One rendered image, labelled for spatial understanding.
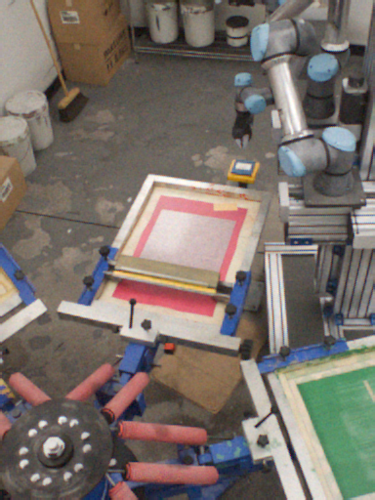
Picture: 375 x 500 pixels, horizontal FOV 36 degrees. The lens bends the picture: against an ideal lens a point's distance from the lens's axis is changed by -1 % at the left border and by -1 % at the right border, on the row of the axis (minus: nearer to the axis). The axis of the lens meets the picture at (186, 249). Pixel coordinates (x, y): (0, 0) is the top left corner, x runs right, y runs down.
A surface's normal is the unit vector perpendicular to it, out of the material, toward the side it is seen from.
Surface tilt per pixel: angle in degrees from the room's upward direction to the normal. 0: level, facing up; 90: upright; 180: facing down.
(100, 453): 0
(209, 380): 0
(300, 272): 0
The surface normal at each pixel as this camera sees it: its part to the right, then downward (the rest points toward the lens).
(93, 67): -0.30, 0.72
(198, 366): -0.07, -0.68
